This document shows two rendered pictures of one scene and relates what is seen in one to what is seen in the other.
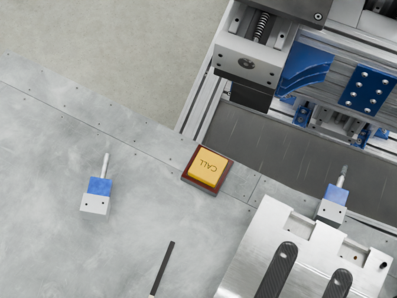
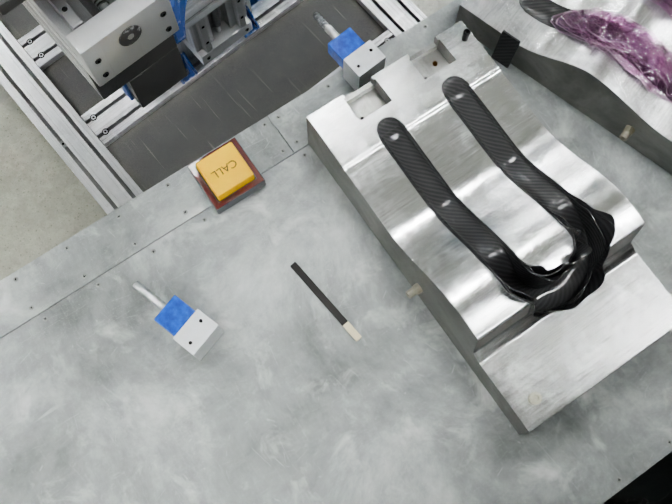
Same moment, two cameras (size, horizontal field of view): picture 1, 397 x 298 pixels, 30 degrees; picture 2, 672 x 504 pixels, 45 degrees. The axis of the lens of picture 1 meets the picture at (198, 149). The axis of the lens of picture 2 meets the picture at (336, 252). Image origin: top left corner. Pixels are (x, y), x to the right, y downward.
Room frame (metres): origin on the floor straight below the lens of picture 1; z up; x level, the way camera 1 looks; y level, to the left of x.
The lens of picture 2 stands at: (0.17, 0.21, 1.89)
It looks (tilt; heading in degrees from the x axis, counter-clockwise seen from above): 75 degrees down; 307
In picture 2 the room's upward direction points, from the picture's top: straight up
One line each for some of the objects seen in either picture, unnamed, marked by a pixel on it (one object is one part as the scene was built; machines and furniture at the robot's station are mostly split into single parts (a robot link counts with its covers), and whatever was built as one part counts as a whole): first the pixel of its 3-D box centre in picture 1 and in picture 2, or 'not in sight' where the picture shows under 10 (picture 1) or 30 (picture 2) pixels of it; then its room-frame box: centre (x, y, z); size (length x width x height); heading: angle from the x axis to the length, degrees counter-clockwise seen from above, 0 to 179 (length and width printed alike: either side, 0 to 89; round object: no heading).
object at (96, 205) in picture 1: (100, 185); (171, 313); (0.46, 0.18, 0.83); 0.13 x 0.05 x 0.05; 179
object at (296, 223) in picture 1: (298, 227); (365, 103); (0.43, -0.21, 0.87); 0.05 x 0.05 x 0.04; 72
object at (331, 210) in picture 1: (336, 194); (343, 44); (0.52, -0.28, 0.83); 0.13 x 0.05 x 0.05; 167
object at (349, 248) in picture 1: (351, 253); (429, 63); (0.39, -0.31, 0.87); 0.05 x 0.05 x 0.04; 72
